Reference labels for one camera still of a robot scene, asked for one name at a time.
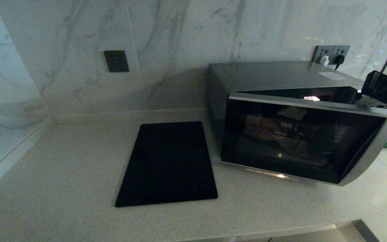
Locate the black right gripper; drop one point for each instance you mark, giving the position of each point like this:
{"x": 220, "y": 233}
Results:
{"x": 386, "y": 88}

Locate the black power plug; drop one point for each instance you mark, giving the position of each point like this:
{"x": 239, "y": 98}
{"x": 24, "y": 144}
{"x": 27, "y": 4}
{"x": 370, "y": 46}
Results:
{"x": 339, "y": 59}

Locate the black glass microwave door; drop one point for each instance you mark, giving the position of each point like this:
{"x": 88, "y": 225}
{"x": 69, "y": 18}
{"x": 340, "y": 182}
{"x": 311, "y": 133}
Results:
{"x": 297, "y": 141}

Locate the dark grey single wall socket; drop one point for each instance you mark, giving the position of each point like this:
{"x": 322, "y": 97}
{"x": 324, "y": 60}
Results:
{"x": 116, "y": 61}

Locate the black induction cooktop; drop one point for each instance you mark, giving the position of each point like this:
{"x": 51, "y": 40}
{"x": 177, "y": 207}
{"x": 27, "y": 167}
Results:
{"x": 166, "y": 164}

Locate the white power plug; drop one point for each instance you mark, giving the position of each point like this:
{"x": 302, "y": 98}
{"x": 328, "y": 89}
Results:
{"x": 324, "y": 60}

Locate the beige cabinet front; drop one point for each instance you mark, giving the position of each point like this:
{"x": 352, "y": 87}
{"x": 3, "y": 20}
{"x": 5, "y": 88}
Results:
{"x": 314, "y": 235}

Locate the purple plate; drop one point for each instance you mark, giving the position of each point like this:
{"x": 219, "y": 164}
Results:
{"x": 264, "y": 129}

